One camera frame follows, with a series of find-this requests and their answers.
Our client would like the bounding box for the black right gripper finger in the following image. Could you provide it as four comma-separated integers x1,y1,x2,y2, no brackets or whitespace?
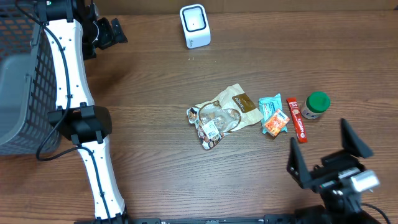
340,118,374,159
287,138,312,187

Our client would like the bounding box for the red white snack packet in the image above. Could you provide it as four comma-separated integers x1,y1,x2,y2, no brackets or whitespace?
287,98,308,143

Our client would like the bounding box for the orange snack packet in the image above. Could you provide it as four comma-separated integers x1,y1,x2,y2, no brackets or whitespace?
264,109,290,137

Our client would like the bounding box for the green lid Knorr jar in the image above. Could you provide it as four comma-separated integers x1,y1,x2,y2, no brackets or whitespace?
300,91,331,119

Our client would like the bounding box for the teal white snack packet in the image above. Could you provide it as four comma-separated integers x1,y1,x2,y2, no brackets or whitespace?
259,93,287,134

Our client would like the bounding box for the white brown snack bag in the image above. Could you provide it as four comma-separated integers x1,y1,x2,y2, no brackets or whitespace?
186,84,264,150

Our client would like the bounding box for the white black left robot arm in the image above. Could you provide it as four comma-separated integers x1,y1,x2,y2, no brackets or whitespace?
34,0,130,223

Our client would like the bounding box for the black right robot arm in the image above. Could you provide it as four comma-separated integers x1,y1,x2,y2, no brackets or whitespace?
287,118,380,223

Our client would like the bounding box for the white barcode scanner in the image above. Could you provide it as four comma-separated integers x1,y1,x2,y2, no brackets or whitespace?
179,4,211,49

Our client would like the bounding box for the grey plastic mesh basket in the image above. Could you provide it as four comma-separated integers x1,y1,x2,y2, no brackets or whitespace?
1,1,57,156

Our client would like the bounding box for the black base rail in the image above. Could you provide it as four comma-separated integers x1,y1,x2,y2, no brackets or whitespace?
74,217,312,224

